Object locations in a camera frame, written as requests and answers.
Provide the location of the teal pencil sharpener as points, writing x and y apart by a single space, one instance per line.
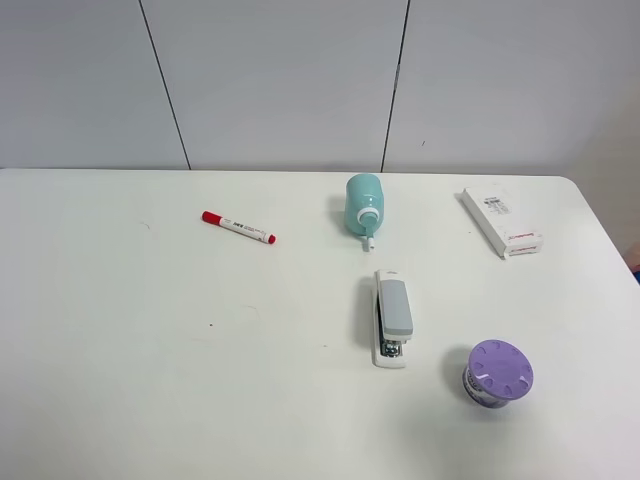
364 207

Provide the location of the white flat cardboard box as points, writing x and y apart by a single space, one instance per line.
502 221

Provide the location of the purple lidded cup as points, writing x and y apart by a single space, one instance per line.
497 373

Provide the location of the red whiteboard marker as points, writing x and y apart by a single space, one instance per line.
238 227

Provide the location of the white grey stapler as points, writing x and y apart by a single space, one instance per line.
392 320

